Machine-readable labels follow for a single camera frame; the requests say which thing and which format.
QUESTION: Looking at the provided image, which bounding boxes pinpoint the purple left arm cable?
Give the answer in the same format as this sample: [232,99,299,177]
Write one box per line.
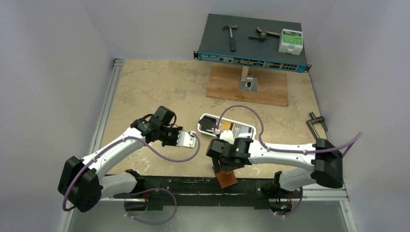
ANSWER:
[62,131,201,212]

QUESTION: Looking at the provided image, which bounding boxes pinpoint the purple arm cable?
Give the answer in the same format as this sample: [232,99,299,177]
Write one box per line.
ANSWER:
[215,105,364,158]
[62,131,201,212]

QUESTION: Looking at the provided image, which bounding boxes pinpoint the small hammer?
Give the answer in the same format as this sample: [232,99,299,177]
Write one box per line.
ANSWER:
[222,25,237,52]

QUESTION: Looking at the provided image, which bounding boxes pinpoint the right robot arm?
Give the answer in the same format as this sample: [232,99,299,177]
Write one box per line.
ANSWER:
[206,138,343,197]

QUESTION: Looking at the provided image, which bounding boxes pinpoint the white plastic basket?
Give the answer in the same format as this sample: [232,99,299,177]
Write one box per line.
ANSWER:
[197,113,256,139]

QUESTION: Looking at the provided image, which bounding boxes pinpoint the metal T-handle tool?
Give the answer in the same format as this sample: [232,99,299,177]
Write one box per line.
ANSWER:
[306,112,329,140]

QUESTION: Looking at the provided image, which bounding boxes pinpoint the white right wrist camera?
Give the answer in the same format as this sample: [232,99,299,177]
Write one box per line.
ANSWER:
[219,130,234,144]

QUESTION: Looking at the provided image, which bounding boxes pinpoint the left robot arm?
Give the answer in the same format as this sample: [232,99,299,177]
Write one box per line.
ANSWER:
[58,106,187,212]

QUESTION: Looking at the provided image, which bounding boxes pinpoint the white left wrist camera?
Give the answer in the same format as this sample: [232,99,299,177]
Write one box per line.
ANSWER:
[176,130,197,148]

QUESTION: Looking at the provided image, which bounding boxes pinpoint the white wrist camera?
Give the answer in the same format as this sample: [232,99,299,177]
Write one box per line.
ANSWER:
[219,130,234,144]
[176,130,197,148]

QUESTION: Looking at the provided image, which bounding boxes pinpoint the aluminium frame rail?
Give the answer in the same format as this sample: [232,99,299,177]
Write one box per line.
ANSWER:
[89,58,126,153]

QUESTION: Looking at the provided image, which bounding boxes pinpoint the silver metal stand bracket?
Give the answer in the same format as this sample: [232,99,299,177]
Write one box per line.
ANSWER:
[239,66,258,92]

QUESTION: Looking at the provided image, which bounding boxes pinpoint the white green electrical module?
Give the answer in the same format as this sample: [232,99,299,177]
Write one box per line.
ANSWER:
[278,29,304,56]

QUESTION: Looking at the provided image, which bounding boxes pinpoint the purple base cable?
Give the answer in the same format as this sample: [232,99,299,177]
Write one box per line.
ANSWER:
[124,188,178,225]

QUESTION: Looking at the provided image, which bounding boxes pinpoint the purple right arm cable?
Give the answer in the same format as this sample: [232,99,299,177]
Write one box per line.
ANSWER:
[215,105,364,158]

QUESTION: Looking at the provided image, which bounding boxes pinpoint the plywood base board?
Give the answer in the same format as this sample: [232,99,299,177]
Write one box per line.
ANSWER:
[206,66,289,107]

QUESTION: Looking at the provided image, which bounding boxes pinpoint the brown leather card holder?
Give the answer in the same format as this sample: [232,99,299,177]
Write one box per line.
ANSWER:
[215,171,238,189]

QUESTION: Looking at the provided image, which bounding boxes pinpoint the gold striped credit card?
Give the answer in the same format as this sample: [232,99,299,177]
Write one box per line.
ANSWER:
[220,121,234,131]

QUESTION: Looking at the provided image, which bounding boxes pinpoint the blue network switch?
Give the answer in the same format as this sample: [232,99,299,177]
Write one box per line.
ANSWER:
[193,14,311,73]

